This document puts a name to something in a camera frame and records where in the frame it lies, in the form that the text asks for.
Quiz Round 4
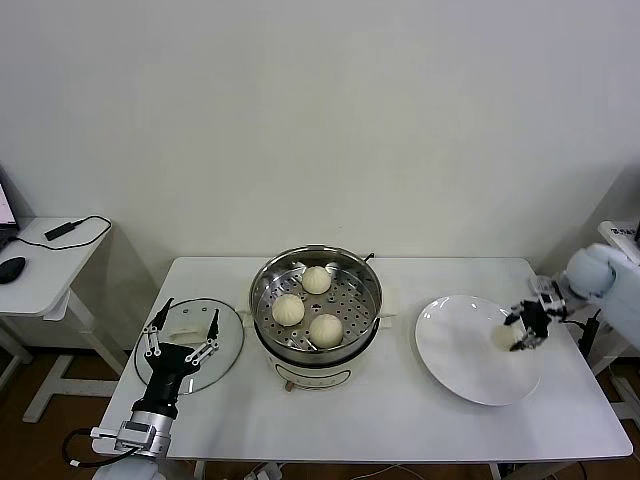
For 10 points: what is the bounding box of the black adapter dongle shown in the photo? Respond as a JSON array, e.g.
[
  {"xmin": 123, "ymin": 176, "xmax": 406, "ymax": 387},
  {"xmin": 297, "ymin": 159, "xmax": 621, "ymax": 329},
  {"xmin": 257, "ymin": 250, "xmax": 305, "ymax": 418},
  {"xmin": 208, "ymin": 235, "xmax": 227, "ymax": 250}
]
[{"xmin": 45, "ymin": 218, "xmax": 85, "ymax": 240}]

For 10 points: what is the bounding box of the glass lid with white handle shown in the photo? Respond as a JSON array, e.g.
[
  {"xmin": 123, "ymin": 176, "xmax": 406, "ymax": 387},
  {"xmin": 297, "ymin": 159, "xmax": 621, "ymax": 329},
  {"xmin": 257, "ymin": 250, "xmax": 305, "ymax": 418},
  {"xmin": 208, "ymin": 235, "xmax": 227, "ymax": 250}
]
[{"xmin": 134, "ymin": 298, "xmax": 246, "ymax": 396}]

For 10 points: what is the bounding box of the white oval plate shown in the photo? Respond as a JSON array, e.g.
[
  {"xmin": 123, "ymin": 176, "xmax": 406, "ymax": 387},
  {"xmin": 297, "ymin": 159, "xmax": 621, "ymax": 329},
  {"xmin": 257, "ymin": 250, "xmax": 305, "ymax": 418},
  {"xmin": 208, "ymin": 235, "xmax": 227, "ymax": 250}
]
[{"xmin": 414, "ymin": 294, "xmax": 544, "ymax": 407}]

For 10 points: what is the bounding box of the white electric cooker pot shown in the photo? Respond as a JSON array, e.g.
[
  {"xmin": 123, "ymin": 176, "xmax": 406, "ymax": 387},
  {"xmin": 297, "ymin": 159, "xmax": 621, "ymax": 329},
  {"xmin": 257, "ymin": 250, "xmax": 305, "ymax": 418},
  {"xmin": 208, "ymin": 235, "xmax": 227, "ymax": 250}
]
[{"xmin": 237, "ymin": 287, "xmax": 400, "ymax": 394}]

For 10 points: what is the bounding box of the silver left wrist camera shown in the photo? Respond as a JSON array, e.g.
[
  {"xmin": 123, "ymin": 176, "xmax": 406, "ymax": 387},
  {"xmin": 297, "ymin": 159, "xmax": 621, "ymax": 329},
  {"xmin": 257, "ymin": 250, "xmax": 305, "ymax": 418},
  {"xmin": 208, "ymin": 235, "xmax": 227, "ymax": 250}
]
[{"xmin": 90, "ymin": 422, "xmax": 154, "ymax": 451}]

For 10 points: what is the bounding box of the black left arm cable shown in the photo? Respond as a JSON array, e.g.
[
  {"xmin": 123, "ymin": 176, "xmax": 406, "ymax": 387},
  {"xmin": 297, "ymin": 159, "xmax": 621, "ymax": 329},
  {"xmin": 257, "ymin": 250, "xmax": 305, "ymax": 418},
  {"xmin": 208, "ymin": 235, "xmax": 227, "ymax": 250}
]
[{"xmin": 61, "ymin": 427, "xmax": 132, "ymax": 469}]

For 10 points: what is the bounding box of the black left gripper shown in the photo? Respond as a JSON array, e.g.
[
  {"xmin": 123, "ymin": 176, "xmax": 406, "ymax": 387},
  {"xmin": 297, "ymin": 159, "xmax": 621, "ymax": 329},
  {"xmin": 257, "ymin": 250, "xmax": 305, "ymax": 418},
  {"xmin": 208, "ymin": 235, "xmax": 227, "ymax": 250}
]
[{"xmin": 131, "ymin": 298, "xmax": 221, "ymax": 418}]

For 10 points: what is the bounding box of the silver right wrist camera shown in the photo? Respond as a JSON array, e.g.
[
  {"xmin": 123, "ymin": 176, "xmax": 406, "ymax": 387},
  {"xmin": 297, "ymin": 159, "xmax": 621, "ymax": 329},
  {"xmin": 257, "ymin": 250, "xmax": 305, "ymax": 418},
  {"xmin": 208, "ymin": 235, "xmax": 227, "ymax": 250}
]
[{"xmin": 529, "ymin": 277, "xmax": 569, "ymax": 316}]

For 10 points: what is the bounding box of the white steamed baozi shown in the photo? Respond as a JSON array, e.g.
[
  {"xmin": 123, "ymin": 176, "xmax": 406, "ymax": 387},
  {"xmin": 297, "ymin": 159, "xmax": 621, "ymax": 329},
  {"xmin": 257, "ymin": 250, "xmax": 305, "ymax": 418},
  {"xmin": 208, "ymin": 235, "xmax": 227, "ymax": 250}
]
[
  {"xmin": 308, "ymin": 313, "xmax": 345, "ymax": 350},
  {"xmin": 301, "ymin": 266, "xmax": 331, "ymax": 295},
  {"xmin": 492, "ymin": 323, "xmax": 524, "ymax": 351},
  {"xmin": 271, "ymin": 293, "xmax": 306, "ymax": 327}
]

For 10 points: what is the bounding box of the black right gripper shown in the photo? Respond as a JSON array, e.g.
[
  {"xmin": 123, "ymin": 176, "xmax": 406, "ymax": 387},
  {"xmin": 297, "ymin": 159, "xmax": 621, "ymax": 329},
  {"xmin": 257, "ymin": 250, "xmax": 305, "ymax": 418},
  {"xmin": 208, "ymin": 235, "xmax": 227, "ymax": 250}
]
[{"xmin": 503, "ymin": 298, "xmax": 552, "ymax": 354}]

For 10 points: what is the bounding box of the white side desk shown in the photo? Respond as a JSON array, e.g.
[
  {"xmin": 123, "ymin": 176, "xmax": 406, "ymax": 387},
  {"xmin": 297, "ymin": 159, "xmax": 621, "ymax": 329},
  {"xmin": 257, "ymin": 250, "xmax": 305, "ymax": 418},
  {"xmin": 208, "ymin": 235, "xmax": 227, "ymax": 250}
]
[{"xmin": 0, "ymin": 215, "xmax": 131, "ymax": 424}]

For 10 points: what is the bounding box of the black dongle cable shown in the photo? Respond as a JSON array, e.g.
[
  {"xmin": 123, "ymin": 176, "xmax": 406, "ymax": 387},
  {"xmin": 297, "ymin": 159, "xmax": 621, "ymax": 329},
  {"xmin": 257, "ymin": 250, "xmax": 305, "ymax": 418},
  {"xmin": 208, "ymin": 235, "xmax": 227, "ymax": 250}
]
[{"xmin": 7, "ymin": 214, "xmax": 114, "ymax": 249}]

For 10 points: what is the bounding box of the black computer mouse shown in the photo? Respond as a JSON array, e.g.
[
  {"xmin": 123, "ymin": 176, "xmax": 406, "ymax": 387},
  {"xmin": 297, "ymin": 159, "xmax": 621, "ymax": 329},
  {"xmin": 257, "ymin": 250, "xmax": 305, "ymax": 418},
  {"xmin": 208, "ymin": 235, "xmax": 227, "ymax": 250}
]
[{"xmin": 0, "ymin": 256, "xmax": 28, "ymax": 285}]

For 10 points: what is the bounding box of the black power cable with adapter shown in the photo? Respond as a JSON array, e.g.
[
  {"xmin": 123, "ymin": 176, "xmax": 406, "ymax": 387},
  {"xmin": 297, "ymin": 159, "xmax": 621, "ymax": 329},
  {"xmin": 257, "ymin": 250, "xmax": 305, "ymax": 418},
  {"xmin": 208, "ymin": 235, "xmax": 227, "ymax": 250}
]
[{"xmin": 564, "ymin": 307, "xmax": 604, "ymax": 361}]

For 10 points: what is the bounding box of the black laptop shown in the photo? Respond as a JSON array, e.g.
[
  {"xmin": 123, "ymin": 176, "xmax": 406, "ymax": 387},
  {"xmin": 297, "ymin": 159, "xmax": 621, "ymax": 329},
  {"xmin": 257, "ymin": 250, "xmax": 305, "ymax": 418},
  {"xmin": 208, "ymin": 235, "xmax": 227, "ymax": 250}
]
[{"xmin": 0, "ymin": 162, "xmax": 22, "ymax": 251}]

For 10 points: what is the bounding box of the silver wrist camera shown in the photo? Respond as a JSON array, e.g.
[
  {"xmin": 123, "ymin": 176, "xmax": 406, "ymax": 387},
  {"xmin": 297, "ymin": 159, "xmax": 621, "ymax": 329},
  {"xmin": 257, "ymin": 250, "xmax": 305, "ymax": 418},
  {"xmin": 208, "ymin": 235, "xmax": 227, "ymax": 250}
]
[
  {"xmin": 90, "ymin": 422, "xmax": 154, "ymax": 451},
  {"xmin": 529, "ymin": 277, "xmax": 569, "ymax": 316}
]

